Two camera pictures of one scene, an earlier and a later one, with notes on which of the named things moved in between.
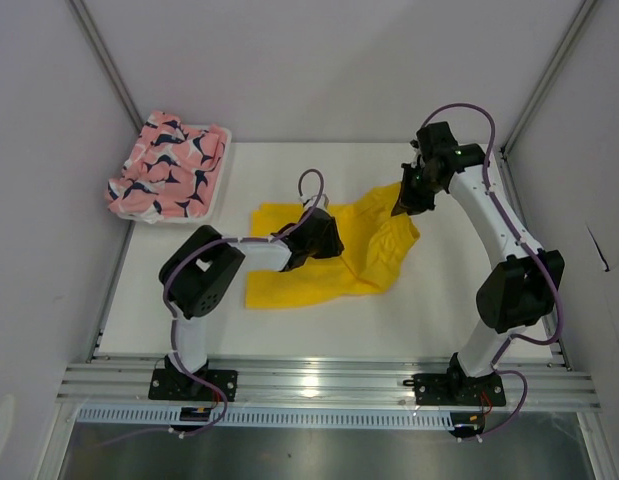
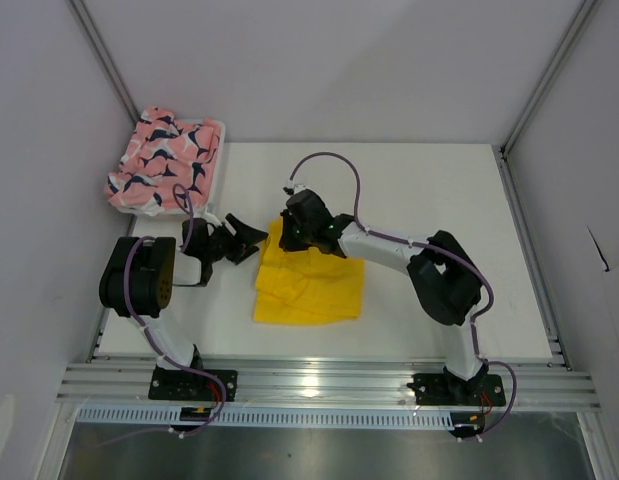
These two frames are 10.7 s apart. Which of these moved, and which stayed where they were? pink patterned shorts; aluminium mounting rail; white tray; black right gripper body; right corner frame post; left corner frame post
Moved: white tray; black right gripper body
Stayed: left corner frame post; aluminium mounting rail; pink patterned shorts; right corner frame post
